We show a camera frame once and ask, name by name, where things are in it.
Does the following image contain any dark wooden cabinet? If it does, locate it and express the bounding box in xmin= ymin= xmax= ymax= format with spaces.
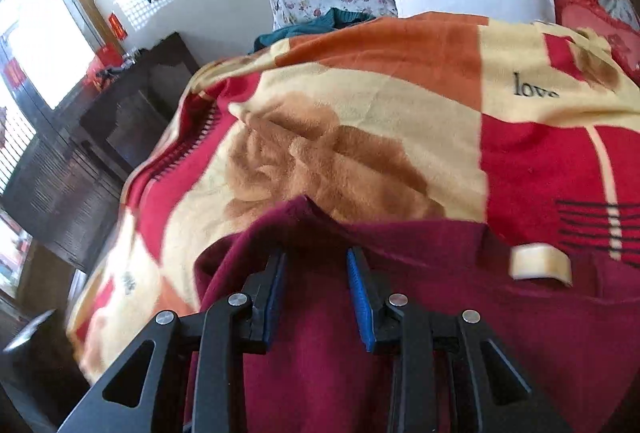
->
xmin=0 ymin=32 xmax=201 ymax=274

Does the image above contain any wooden framed window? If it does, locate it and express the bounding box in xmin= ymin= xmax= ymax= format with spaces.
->
xmin=0 ymin=0 xmax=126 ymax=194

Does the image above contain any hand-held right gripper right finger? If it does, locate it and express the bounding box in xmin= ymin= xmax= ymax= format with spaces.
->
xmin=346 ymin=247 xmax=573 ymax=433

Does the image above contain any red and cream printed blanket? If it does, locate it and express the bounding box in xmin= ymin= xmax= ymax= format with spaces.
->
xmin=65 ymin=10 xmax=640 ymax=384

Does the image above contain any red box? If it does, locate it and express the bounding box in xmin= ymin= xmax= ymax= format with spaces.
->
xmin=85 ymin=46 xmax=126 ymax=89

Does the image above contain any teal garment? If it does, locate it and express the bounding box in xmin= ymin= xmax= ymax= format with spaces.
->
xmin=253 ymin=8 xmax=376 ymax=54

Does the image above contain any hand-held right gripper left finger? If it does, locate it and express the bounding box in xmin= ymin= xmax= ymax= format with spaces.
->
xmin=57 ymin=248 xmax=288 ymax=433

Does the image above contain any maroon knit garment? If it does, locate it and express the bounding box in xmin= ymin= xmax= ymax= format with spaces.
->
xmin=182 ymin=196 xmax=640 ymax=433

